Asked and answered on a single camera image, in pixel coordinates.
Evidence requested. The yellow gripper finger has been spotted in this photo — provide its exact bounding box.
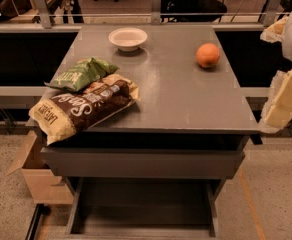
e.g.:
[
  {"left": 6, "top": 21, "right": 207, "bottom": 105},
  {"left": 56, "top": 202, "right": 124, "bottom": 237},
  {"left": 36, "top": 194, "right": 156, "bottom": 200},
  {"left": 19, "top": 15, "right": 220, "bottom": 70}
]
[
  {"left": 260, "top": 16, "right": 288, "bottom": 43},
  {"left": 261, "top": 69, "right": 292, "bottom": 129}
]

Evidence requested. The green jalapeno chip bag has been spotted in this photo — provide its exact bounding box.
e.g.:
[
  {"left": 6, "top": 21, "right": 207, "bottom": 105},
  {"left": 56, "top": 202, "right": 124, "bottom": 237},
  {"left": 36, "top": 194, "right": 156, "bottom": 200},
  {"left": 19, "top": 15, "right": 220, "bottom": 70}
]
[{"left": 47, "top": 57, "right": 119, "bottom": 92}]

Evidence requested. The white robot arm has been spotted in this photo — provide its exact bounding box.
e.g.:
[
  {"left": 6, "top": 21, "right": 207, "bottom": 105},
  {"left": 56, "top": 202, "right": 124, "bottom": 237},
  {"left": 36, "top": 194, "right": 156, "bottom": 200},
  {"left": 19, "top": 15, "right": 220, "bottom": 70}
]
[{"left": 259, "top": 12, "right": 292, "bottom": 133}]

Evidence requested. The grey drawer cabinet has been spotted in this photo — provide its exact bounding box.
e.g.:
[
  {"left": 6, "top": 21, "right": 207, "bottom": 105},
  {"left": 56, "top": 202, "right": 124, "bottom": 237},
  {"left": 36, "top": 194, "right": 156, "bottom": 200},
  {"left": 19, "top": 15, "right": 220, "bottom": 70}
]
[{"left": 25, "top": 24, "right": 264, "bottom": 240}]

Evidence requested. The open middle drawer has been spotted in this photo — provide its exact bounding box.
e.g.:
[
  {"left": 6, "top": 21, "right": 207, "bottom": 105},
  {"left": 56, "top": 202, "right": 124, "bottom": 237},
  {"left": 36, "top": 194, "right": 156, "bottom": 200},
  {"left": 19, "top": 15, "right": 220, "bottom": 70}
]
[{"left": 66, "top": 178, "right": 220, "bottom": 240}]

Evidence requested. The brown yellow chip bag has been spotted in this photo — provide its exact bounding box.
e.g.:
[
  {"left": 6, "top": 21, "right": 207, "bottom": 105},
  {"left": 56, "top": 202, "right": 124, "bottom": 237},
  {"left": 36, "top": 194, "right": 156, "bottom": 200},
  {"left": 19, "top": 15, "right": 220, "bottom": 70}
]
[{"left": 29, "top": 74, "right": 139, "bottom": 145}]

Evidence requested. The orange fruit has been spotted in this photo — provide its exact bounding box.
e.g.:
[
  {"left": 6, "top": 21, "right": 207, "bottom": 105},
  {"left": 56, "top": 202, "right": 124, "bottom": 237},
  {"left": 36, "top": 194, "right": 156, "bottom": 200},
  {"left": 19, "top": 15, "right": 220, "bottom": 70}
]
[{"left": 196, "top": 43, "right": 220, "bottom": 68}]

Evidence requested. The black office chair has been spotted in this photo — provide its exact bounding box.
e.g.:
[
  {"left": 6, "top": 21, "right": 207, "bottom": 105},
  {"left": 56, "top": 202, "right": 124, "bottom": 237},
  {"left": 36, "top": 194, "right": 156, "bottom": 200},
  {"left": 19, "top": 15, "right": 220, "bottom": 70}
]
[{"left": 161, "top": 0, "right": 227, "bottom": 22}]

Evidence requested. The white bowl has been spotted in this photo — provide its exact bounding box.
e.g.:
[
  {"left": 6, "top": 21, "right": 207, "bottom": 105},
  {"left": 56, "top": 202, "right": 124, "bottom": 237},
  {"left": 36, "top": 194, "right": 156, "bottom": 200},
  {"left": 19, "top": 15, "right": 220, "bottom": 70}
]
[{"left": 108, "top": 27, "right": 148, "bottom": 52}]

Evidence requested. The cardboard box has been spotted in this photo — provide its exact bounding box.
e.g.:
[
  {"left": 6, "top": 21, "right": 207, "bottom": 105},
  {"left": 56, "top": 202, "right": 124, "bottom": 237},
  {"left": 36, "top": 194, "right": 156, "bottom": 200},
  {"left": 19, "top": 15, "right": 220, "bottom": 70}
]
[{"left": 7, "top": 131, "right": 74, "bottom": 205}]

